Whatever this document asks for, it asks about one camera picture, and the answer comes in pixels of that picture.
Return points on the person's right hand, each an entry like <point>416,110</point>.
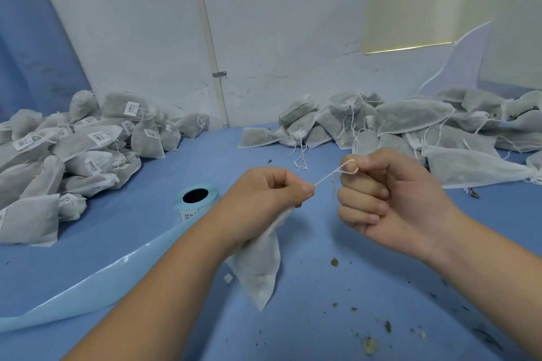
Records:
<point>394,204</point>

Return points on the person's left hand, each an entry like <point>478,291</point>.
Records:
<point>254,204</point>

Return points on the blue label roll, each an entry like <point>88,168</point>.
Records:
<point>195,198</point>

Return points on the white sachet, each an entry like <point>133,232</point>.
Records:
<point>258,268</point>

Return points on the pile of unlabelled herb bags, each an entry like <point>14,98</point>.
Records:
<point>398,136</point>

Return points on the pile of labelled herb bags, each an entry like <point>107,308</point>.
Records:
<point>80,162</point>

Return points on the person's right forearm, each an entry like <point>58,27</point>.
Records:
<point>500,285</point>

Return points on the person's left forearm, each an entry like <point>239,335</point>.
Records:
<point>140,314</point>

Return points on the small white paper scrap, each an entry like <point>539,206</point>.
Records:
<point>228,278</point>

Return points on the grey pipe clamp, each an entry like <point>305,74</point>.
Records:
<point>219,74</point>

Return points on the dried herb crumb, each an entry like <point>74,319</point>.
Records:
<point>370,345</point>

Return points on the white curved board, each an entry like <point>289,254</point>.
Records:
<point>457,65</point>

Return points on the large beige panel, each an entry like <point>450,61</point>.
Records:
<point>512,18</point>

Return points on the blue curtain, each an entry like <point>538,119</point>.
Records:
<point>34,35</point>

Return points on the white wall pipe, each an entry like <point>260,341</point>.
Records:
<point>210,35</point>

